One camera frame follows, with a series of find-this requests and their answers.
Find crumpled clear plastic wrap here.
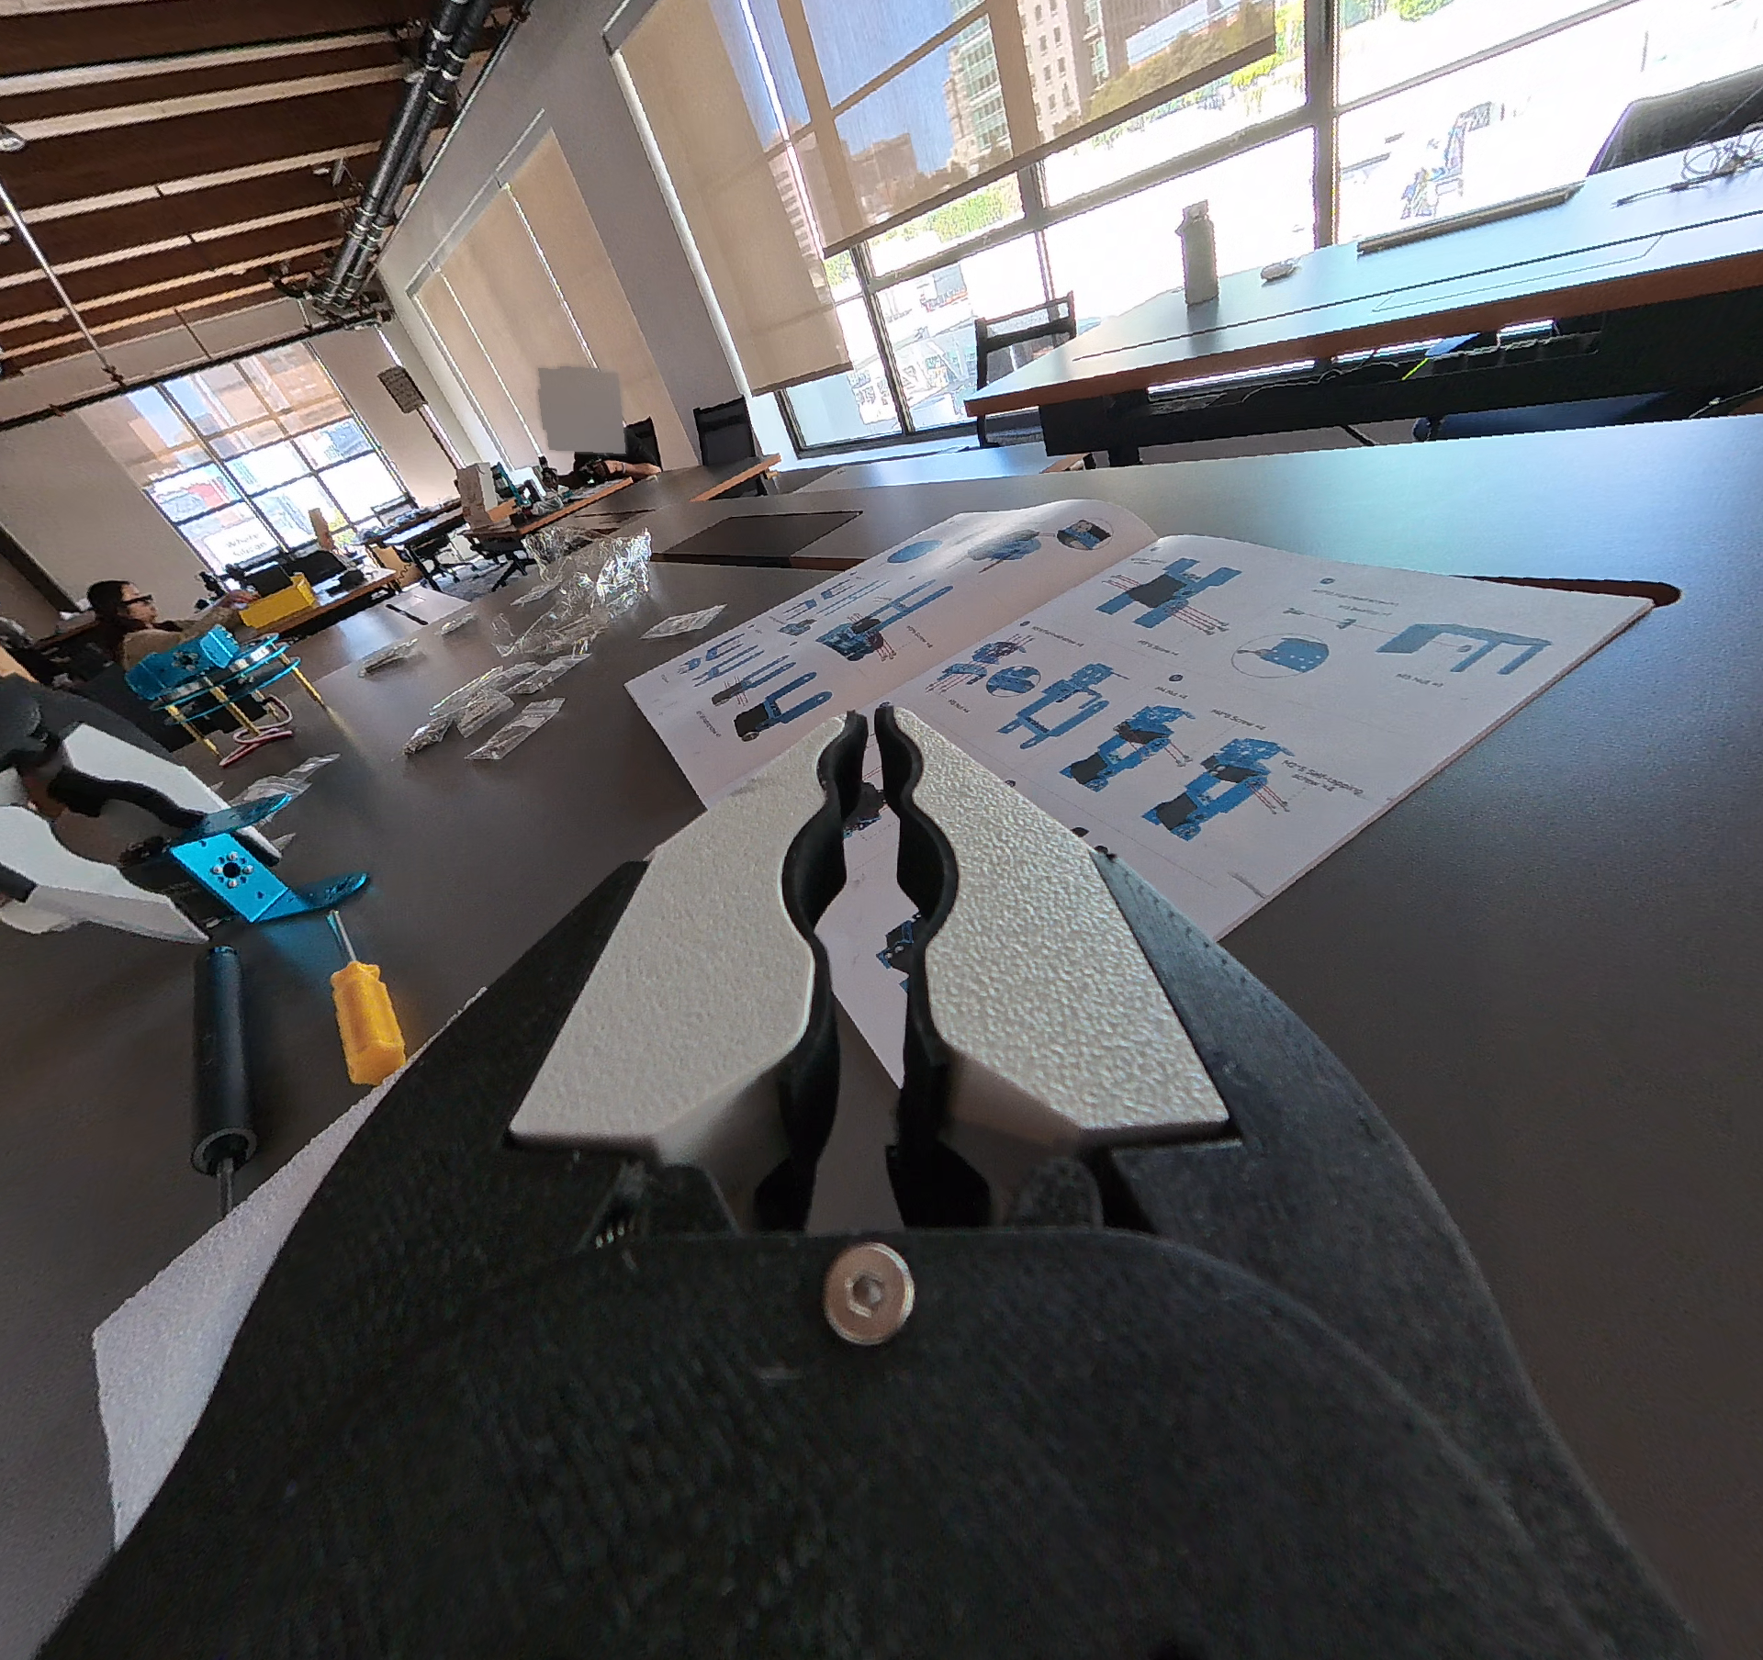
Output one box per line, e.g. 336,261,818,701
481,527,655,659

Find large side window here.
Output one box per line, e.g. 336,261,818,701
778,0,1763,449

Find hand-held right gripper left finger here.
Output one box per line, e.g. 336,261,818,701
506,709,871,1172

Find zip bag of small nuts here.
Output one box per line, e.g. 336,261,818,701
464,697,569,762

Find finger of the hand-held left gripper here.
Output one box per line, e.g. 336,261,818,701
51,715,286,866
0,799,210,948

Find round blue robot base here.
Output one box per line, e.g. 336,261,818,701
124,627,311,759

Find dark grey desk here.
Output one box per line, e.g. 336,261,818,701
0,412,1763,1660

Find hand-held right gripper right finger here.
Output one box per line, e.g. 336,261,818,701
873,703,1231,1149

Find black ceiling pipes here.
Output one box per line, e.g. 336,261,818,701
309,0,552,324

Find beige roller blind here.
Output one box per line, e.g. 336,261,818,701
609,0,856,397
412,131,663,477

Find blue bracket with black servo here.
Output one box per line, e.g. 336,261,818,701
116,825,372,931

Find yellow-handled screwdriver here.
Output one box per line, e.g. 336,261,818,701
322,908,410,1086

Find wood-edged office desk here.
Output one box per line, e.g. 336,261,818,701
605,451,783,518
963,145,1763,462

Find black electric screwdriver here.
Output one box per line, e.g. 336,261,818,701
192,944,259,1214

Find black office chair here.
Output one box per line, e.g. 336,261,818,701
692,395,772,497
973,292,1078,391

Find illustrated instruction booklet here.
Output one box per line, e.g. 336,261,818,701
623,498,1653,1089

